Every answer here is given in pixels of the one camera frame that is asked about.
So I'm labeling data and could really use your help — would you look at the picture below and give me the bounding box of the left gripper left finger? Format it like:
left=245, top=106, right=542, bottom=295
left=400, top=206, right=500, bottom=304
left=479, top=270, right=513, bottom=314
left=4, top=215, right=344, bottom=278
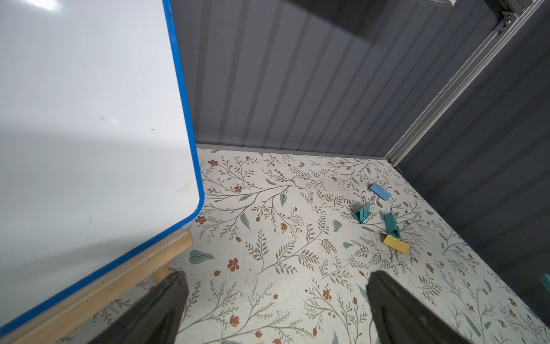
left=90, top=271, right=189, bottom=344

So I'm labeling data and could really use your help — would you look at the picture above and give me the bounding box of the blue binder clip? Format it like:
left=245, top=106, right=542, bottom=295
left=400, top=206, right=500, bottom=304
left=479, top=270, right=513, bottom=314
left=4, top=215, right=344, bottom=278
left=370, top=183, right=392, bottom=201

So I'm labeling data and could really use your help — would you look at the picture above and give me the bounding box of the teal binder clip large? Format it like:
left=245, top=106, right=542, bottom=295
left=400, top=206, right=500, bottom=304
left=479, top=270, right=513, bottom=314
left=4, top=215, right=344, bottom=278
left=382, top=212, right=419, bottom=241

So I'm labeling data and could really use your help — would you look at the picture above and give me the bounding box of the whiteboard with blue frame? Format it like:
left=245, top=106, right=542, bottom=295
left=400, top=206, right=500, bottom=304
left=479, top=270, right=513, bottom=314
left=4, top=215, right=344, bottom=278
left=1, top=1, right=205, bottom=340

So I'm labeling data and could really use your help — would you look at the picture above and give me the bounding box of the teal binder clip upper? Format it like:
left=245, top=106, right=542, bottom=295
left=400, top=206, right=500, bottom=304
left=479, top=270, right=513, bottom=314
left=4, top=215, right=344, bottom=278
left=347, top=191, right=371, bottom=224

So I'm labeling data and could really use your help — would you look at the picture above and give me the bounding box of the yellow binder clip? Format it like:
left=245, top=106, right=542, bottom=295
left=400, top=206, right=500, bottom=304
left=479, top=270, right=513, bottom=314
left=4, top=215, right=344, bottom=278
left=380, top=232, right=410, bottom=255

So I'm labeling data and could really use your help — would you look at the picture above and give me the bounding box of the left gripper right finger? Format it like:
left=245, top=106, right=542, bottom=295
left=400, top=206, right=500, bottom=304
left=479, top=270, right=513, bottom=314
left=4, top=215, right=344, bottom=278
left=367, top=271, right=468, bottom=344

